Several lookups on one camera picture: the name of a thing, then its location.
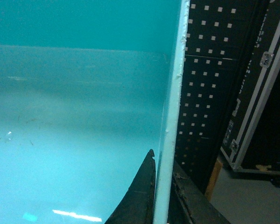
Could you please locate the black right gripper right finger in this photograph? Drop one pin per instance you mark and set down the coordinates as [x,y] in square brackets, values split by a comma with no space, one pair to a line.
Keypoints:
[187,204]

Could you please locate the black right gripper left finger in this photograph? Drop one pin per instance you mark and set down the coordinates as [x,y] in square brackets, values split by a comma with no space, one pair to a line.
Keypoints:
[136,207]

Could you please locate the teal plastic tray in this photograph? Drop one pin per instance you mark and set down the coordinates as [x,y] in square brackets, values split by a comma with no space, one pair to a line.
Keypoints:
[88,89]

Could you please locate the black flight case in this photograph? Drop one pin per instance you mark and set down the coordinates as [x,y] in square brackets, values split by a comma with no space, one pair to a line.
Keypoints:
[252,139]

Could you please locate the black perforated panel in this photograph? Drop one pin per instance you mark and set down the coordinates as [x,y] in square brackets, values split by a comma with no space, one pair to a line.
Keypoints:
[220,40]

